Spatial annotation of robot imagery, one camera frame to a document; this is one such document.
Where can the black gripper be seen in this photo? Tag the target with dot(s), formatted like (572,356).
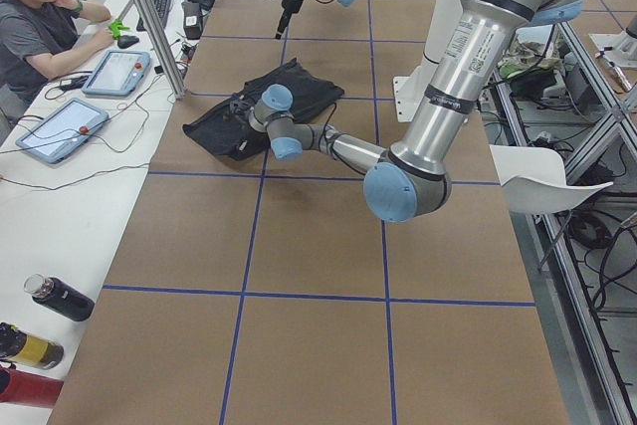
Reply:
(290,5)
(242,119)

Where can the black graphic t-shirt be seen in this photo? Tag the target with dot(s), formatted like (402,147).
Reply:
(286,100)

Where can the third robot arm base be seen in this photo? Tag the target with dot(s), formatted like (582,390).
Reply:
(622,46)

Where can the far blue teach pendant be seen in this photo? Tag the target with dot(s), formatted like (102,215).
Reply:
(118,74)

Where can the blue teach pendant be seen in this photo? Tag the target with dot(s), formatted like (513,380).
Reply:
(63,131)
(118,74)

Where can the black keyboard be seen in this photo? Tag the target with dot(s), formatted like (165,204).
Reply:
(156,6)

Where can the black computer mouse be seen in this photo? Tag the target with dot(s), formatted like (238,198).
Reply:
(126,41)

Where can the green plastic object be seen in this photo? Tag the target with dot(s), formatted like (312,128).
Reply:
(116,27)

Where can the near blue teach pendant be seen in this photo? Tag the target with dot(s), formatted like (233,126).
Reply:
(63,131)

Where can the seated person grey shirt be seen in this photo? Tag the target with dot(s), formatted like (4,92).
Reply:
(39,41)

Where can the black water bottle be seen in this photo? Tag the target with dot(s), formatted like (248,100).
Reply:
(55,295)

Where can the white plastic chair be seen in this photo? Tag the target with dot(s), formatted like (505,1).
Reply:
(534,180)

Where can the yellow black bottle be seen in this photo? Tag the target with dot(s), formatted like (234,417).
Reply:
(21,347)

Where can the red bottle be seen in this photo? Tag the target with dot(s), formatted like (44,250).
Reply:
(28,389)

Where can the aluminium frame post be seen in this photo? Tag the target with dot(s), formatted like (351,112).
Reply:
(161,47)

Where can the white camera mast pedestal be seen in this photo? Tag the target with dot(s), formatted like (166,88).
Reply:
(409,91)

